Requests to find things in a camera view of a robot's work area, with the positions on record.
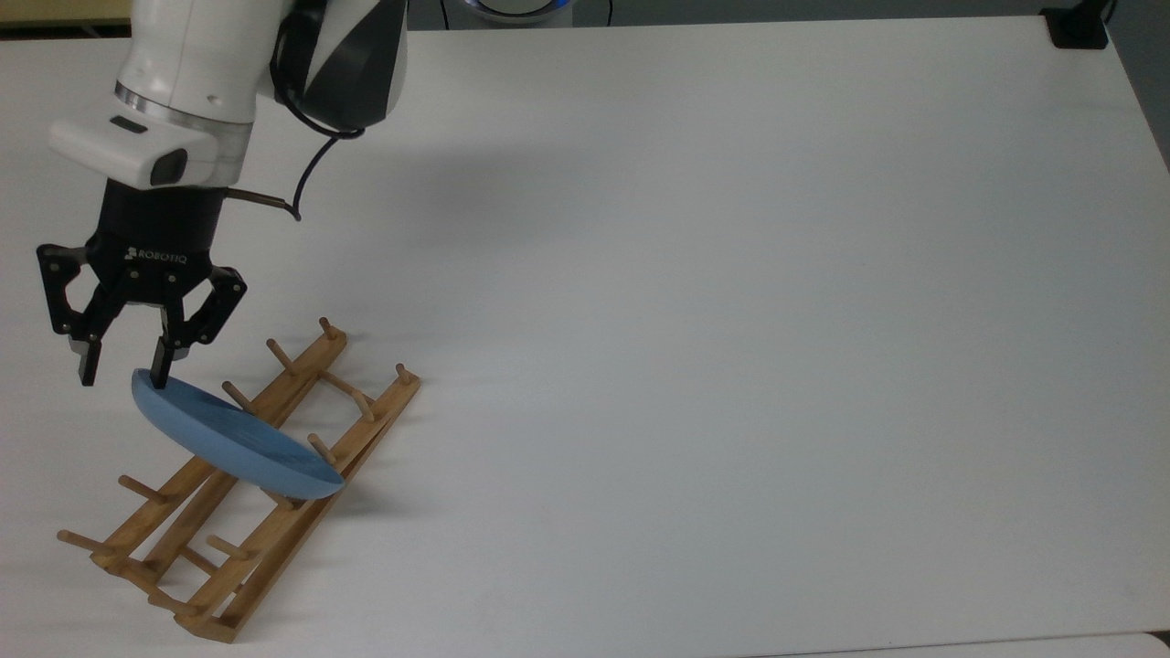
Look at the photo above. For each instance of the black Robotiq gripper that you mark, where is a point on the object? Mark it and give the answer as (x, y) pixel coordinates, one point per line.
(155, 247)

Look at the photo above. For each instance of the blue plate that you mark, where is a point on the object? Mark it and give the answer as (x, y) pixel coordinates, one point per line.
(238, 443)

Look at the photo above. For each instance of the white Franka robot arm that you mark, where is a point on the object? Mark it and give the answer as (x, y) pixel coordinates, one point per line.
(192, 64)

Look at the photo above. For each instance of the wooden plate rack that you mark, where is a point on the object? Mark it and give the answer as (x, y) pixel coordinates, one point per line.
(265, 548)

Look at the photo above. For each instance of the yellow wooden furniture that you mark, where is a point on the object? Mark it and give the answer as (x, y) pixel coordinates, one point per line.
(55, 14)

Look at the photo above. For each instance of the black table clamp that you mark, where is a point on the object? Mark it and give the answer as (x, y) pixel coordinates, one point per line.
(1077, 27)

